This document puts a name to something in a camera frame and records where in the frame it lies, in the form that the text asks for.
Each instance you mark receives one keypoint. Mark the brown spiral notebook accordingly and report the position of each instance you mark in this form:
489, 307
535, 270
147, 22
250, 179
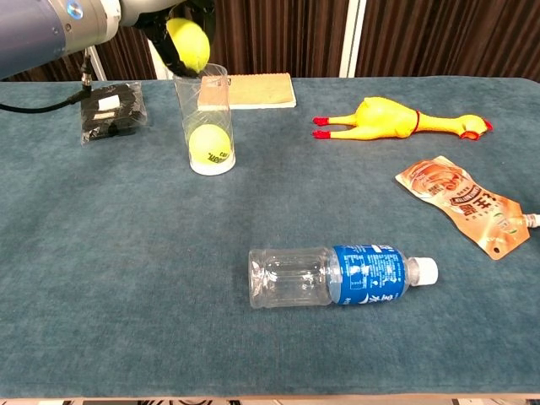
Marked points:
261, 90

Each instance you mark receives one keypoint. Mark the dark brown curtain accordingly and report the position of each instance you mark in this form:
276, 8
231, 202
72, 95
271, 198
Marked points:
443, 34

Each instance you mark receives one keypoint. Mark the clear cup with ball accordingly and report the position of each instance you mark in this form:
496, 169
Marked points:
206, 114

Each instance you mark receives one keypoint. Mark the orange drink pouch with spout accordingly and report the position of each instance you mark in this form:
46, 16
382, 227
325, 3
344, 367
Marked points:
472, 206

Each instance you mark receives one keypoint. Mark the clear water bottle blue label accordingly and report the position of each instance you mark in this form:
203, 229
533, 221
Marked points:
367, 274

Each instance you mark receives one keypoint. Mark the wide white frame post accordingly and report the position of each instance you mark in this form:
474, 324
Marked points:
162, 67
352, 38

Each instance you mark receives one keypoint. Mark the thin grey frame post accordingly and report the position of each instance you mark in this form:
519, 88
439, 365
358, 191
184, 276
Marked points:
98, 65

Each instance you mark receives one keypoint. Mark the yellow tennis ball black print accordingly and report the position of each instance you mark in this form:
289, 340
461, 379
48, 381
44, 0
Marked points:
208, 143

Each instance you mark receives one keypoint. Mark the black item in clear bag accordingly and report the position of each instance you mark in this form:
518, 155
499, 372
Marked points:
111, 114

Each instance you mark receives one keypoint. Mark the yellow rubber chicken toy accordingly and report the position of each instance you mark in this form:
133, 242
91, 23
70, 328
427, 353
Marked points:
384, 120

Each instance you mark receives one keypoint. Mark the blue felt table mat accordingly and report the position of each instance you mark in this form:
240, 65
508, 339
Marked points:
126, 253

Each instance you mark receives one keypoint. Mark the plain yellow tennis ball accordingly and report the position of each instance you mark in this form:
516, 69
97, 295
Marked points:
190, 44

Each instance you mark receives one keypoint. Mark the blue silver left robot arm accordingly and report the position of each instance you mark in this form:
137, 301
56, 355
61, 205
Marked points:
38, 29

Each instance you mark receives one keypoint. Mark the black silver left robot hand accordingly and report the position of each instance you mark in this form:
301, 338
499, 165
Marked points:
145, 14

